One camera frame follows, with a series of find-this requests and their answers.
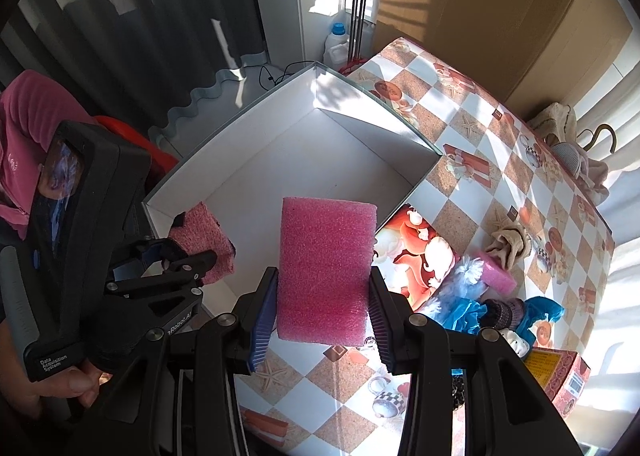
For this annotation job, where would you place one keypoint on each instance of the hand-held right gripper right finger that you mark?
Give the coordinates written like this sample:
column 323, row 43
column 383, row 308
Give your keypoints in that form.
column 381, row 331

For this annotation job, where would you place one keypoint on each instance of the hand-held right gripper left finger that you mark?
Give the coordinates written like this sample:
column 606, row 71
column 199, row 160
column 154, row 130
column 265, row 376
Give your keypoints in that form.
column 262, row 326

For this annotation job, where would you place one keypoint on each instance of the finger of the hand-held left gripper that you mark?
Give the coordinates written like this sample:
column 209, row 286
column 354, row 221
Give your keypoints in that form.
column 190, row 266
column 157, row 252

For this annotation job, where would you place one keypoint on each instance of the pink knitted cloth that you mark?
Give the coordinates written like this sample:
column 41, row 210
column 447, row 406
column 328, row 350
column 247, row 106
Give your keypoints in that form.
column 205, row 236

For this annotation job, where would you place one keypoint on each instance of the blue shoe cover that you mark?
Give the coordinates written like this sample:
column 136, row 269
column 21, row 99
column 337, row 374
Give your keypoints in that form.
column 462, row 313
column 542, row 308

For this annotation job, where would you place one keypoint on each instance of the large pink foam sponge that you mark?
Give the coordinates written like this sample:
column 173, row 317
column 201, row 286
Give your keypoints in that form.
column 325, row 266

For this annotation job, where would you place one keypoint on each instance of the leopard print scrunchie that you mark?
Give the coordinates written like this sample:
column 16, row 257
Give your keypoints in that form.
column 459, row 388

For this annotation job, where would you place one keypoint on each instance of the light blue fluffy duster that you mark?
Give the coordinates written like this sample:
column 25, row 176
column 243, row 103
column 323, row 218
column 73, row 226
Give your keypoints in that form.
column 465, row 276

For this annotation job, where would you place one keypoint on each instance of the white polka dot scrunchie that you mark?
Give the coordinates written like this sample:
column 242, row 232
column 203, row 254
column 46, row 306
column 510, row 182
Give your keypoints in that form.
column 515, row 343

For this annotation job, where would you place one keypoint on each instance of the beige knitted sock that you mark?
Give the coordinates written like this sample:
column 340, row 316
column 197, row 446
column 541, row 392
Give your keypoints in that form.
column 512, row 241

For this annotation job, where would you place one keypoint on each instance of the white cardboard box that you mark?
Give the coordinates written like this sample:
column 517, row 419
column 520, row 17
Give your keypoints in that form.
column 310, row 156

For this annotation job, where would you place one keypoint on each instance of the person's left hand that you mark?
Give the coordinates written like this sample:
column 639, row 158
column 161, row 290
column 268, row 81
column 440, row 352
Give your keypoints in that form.
column 65, row 383

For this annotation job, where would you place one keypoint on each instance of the floral tissue pack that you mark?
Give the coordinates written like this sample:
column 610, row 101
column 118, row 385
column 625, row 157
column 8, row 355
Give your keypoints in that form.
column 425, row 256

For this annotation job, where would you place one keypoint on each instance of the person's pink hoodie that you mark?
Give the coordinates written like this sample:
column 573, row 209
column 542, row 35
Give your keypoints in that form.
column 30, row 106

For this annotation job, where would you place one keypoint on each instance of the purple knitted sock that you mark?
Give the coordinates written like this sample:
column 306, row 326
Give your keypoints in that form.
column 505, row 313

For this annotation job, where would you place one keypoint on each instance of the small pink foam sponge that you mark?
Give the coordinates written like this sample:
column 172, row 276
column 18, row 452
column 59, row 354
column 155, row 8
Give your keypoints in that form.
column 497, row 276

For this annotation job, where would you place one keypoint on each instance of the red cardboard box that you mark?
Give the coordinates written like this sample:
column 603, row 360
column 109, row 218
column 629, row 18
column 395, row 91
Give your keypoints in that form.
column 555, row 376

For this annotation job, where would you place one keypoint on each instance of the dark grey curtain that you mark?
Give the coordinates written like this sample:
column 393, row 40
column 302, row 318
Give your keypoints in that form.
column 125, row 26

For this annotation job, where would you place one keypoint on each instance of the checkered printed tablecloth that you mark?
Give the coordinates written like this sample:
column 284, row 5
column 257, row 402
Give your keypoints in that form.
column 500, row 176

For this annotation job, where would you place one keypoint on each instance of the white curtain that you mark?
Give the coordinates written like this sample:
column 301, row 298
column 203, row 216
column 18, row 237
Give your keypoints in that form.
column 625, row 256

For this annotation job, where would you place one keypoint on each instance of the white bottle with blue cap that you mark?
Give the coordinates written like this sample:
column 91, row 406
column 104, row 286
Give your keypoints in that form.
column 336, row 48

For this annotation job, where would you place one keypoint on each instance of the pile of beige clothes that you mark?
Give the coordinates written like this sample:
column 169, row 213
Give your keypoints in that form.
column 585, row 166

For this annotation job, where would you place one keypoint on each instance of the metal hanger hook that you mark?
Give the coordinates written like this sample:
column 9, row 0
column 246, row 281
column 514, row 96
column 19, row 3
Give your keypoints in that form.
column 602, row 128

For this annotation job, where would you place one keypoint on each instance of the brown cardboard sheet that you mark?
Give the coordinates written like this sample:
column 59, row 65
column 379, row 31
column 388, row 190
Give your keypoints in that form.
column 475, row 1

